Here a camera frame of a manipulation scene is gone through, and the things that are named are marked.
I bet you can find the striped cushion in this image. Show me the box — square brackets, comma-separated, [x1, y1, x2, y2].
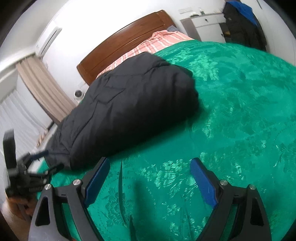
[37, 132, 47, 146]

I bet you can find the person's left hand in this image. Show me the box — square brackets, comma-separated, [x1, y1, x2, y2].
[6, 196, 37, 219]

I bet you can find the white air conditioner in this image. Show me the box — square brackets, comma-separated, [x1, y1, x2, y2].
[35, 27, 62, 57]

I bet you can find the blue garment on chair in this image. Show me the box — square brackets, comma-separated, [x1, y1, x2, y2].
[227, 1, 257, 26]

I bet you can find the beige curtain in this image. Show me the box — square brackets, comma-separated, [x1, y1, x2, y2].
[16, 55, 76, 124]

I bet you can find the white drawer cabinet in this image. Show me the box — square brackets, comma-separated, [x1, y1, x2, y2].
[29, 123, 57, 173]

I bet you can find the green floral bedspread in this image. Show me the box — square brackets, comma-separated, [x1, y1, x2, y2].
[32, 39, 296, 241]

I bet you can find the black puffer jacket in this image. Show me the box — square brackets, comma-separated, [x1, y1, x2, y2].
[45, 52, 199, 170]

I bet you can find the white sheer curtain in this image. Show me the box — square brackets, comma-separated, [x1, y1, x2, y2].
[1, 90, 52, 157]

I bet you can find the black coat on chair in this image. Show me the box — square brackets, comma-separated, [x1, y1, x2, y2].
[222, 1, 267, 52]

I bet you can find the wooden headboard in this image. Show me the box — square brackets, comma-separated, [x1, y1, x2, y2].
[77, 10, 175, 85]

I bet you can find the pink striped bed sheet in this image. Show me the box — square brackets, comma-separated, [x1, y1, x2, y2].
[97, 30, 193, 77]

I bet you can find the white desk with drawer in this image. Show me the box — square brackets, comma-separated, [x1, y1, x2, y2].
[181, 13, 226, 43]

